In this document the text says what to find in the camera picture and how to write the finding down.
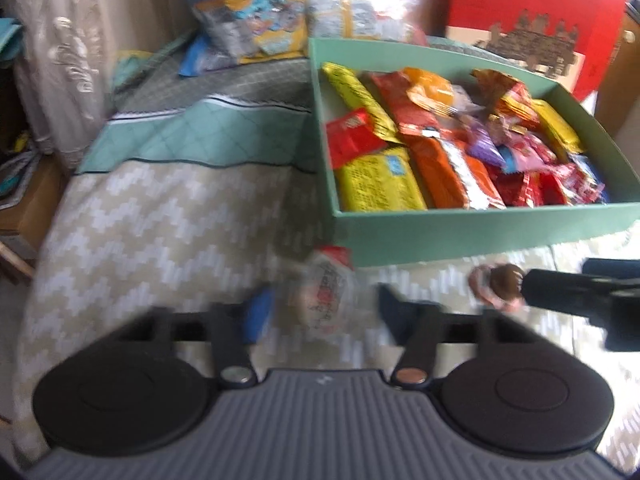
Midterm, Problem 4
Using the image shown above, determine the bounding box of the pink brown candy packet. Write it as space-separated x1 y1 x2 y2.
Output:
468 263 525 312

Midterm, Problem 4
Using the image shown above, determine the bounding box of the white red snack packet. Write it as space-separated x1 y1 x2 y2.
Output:
291 246 357 339

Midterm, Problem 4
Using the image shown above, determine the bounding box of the mint green cardboard box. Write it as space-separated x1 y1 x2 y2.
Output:
309 38 639 266

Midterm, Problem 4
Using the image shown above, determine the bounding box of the orange white snack packet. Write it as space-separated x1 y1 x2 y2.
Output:
406 131 508 212

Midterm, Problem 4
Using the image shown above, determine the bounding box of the patterned bed quilt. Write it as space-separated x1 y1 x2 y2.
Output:
13 48 639 472

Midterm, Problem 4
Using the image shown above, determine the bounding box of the large yellow snack packet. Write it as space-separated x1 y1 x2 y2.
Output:
334 146 427 212

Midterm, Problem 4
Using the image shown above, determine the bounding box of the wooden wardrobe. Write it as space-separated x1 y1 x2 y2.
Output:
594 4 639 138

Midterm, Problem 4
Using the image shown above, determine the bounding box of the red square snack packet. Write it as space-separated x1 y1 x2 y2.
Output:
326 108 387 170

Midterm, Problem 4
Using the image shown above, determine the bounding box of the yellow snack stick packet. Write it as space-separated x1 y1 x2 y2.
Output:
321 62 401 144

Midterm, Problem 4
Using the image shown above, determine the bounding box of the red gift bag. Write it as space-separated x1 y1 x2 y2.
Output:
431 0 627 100

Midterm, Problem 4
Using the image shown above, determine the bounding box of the cartoon puppy snack gift bag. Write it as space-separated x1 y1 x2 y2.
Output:
179 0 422 77

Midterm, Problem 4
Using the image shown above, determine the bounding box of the grey embroidered curtain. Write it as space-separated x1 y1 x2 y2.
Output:
1 0 194 169

